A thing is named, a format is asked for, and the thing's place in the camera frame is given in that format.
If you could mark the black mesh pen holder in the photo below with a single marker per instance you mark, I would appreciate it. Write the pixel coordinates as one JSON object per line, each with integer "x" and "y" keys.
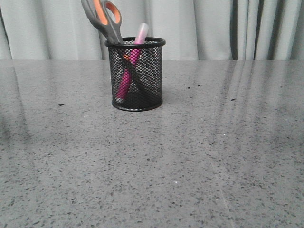
{"x": 145, "y": 92}

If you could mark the grey orange scissors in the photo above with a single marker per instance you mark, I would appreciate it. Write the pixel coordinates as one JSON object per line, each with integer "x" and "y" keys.
{"x": 100, "y": 18}

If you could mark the grey curtain backdrop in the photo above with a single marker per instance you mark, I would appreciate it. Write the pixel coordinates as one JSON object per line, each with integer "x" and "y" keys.
{"x": 192, "y": 29}

